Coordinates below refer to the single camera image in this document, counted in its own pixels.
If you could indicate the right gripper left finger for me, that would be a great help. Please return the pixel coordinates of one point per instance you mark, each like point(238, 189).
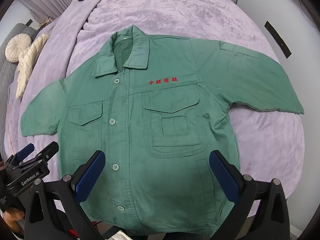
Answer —
point(54, 210)

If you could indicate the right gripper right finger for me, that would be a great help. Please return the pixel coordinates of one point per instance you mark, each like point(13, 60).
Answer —
point(271, 220)

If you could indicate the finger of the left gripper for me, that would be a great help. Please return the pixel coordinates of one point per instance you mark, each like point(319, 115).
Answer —
point(48, 152)
point(25, 152)

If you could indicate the green work shirt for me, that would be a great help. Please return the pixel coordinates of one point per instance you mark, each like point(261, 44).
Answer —
point(157, 106)

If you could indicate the person left hand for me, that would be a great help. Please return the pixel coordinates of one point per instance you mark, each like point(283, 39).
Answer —
point(11, 218)

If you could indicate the purple plush blanket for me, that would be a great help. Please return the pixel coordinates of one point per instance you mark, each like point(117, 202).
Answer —
point(270, 143)

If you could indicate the grey quilted headboard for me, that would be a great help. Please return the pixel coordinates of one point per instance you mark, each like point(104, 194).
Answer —
point(7, 74)

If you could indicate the cream knot pillow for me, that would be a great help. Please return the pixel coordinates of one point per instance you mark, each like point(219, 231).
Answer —
point(27, 60)

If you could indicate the round cream pillow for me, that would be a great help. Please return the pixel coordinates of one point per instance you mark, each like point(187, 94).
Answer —
point(15, 46)

